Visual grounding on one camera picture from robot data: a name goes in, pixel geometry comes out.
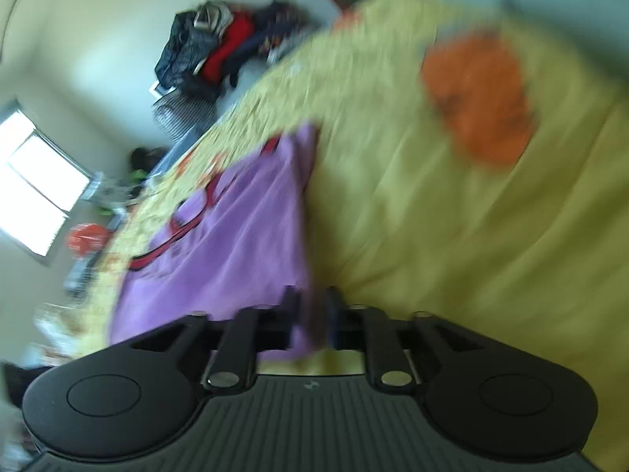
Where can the purple sweater red collar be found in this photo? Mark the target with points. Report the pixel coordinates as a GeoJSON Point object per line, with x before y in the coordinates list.
{"type": "Point", "coordinates": [237, 242]}

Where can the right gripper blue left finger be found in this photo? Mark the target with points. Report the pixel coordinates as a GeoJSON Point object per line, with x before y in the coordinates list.
{"type": "Point", "coordinates": [288, 315]}

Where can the orange plastic bag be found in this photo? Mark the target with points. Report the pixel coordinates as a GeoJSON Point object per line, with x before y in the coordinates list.
{"type": "Point", "coordinates": [87, 238]}

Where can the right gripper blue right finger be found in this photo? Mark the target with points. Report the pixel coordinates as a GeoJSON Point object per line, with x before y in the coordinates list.
{"type": "Point", "coordinates": [335, 307]}

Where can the black backpack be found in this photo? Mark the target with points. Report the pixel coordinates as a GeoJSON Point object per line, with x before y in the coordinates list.
{"type": "Point", "coordinates": [142, 161]}

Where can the window with frame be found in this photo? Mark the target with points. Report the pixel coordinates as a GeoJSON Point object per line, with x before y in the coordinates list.
{"type": "Point", "coordinates": [40, 184]}

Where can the yellow floral bedspread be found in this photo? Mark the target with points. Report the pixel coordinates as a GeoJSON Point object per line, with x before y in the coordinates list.
{"type": "Point", "coordinates": [469, 164]}

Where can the pile of clothes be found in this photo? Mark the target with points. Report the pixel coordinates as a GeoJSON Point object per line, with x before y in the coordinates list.
{"type": "Point", "coordinates": [210, 43]}

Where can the checkered houndstooth bag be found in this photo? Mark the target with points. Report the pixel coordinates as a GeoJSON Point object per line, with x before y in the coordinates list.
{"type": "Point", "coordinates": [176, 113]}

